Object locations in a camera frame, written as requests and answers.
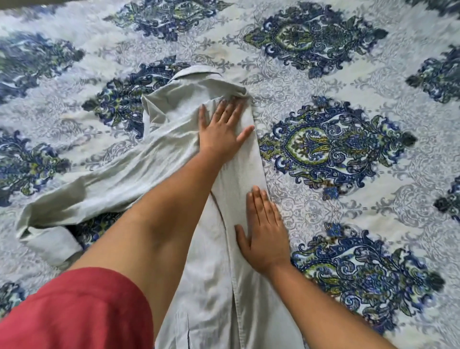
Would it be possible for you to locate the bed with blue patterned sheet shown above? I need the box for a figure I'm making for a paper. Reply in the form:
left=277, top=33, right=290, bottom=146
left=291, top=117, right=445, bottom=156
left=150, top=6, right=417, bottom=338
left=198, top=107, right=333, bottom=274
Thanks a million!
left=0, top=0, right=460, bottom=349

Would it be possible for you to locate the person's left hand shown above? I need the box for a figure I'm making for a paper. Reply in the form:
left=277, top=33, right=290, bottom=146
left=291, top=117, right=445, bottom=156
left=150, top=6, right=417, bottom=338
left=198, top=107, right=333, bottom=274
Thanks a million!
left=198, top=96, right=255, bottom=165

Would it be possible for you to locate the white long-sleeved shirt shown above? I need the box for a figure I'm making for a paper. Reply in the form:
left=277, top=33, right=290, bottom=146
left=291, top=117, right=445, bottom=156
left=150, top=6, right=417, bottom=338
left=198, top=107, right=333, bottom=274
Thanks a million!
left=15, top=64, right=306, bottom=349

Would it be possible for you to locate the person's right hand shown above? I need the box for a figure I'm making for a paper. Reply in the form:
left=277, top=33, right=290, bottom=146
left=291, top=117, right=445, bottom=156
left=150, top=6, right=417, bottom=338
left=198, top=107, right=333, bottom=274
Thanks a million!
left=234, top=185, right=292, bottom=278

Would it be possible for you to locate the person's right forearm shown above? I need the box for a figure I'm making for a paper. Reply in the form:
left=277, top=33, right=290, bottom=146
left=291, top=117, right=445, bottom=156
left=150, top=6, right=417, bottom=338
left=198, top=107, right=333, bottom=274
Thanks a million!
left=267, top=261, right=396, bottom=349

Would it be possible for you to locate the person's left forearm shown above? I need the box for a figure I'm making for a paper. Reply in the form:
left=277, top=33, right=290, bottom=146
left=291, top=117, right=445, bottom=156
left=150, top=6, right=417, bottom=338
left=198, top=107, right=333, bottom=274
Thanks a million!
left=67, top=149, right=230, bottom=340

